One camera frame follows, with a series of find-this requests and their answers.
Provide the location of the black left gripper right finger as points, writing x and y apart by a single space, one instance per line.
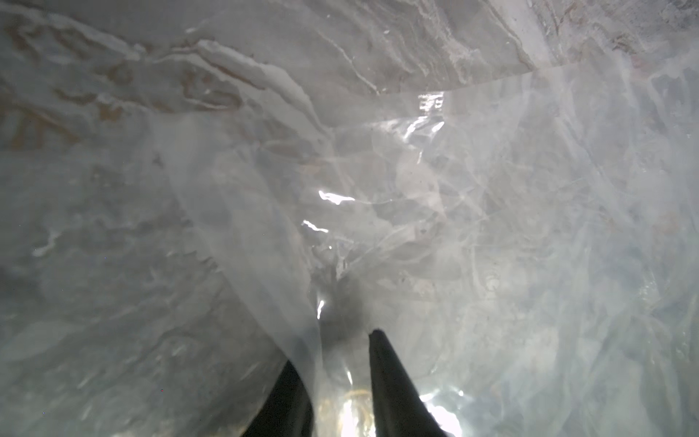
398 410

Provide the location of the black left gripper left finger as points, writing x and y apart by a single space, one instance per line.
287 412

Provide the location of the clear plastic vacuum bag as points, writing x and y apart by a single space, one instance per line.
194 193

